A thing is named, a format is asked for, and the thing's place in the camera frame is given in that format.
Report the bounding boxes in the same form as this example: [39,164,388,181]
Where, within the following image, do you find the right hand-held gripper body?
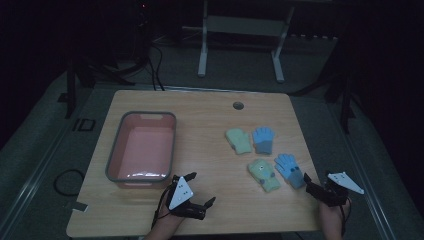
[311,171,366,208]

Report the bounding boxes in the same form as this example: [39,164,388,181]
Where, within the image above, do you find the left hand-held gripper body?
[165,174,207,221]

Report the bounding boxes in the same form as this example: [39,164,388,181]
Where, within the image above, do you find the blue knit glove dark dots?
[273,152,306,190]

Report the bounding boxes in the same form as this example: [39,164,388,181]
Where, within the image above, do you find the green knit glove with face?
[246,158,282,194]

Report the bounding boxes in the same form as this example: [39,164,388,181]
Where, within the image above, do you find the pink basin with grey rim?
[105,110,178,190]

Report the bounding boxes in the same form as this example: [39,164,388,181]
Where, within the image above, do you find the plain green knit glove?
[224,127,254,156]

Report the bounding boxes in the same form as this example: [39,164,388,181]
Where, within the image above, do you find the plain blue knit glove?
[251,126,277,156]

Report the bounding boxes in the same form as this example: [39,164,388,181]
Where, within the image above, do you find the person's right hand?
[318,198,352,232]

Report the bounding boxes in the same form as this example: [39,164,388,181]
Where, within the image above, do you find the person's left hand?
[152,199,187,232]

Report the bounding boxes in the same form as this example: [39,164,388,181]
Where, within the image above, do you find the black tripod stand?
[289,49,357,135]

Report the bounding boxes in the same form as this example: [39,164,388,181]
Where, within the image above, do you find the grey tape piece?
[64,200,90,214]

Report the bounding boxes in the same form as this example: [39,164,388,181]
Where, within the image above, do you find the black stand with foot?
[57,61,98,120]

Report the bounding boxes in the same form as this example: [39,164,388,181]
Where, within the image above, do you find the black pole stand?
[133,0,155,69]

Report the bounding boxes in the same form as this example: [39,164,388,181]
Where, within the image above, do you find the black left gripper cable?
[151,183,176,231]

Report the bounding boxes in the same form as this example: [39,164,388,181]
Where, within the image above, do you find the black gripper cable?
[151,183,176,231]
[337,196,353,238]

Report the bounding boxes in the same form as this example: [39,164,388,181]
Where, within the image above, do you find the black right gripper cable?
[337,196,353,238]

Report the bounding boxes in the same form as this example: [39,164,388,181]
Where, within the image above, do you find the silver floor rail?
[341,131,399,240]
[0,86,113,240]

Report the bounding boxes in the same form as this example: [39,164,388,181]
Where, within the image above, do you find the black floor cable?
[148,42,167,92]

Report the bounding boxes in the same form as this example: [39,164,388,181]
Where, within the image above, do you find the black rectangular floor bracket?
[72,117,97,133]

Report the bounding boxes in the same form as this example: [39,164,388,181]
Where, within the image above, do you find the black cable loop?
[53,168,86,197]

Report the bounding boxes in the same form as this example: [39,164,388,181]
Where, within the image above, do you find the white metal desk frame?
[181,0,296,84]

